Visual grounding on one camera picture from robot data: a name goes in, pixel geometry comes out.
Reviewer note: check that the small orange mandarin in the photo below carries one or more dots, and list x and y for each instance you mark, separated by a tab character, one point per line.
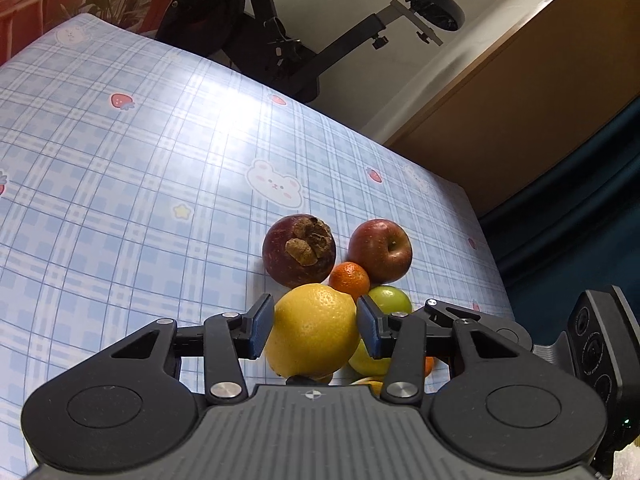
350	280
428	366

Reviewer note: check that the dark blue curtain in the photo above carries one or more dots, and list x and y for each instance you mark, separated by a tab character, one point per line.
575	230

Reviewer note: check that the green round fruit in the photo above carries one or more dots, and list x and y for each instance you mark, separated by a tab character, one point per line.
392	300
367	366

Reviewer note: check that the dark purple mangosteen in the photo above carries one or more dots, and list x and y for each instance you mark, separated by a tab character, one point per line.
280	260

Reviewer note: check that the brown wooden cabinet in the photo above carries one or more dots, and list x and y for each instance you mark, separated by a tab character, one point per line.
525	100

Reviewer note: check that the blue plaid tablecloth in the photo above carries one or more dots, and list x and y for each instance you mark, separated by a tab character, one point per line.
125	185

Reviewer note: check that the light fluffy rug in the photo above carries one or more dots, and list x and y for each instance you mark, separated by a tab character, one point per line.
627	465

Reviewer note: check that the black exercise bike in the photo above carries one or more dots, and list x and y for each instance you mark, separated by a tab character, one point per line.
345	40

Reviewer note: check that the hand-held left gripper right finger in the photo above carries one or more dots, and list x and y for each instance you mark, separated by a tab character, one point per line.
369	332

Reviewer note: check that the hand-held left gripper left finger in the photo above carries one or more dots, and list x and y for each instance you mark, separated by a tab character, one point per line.
262	330

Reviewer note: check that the large yellow citrus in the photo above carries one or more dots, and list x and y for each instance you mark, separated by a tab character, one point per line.
312	330

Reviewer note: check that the red apple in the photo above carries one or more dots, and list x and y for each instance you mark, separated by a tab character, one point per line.
375	255

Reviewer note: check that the small yellow fruit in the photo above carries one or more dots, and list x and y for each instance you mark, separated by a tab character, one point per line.
372	386

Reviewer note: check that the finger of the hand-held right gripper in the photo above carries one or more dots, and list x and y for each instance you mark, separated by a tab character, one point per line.
450	310

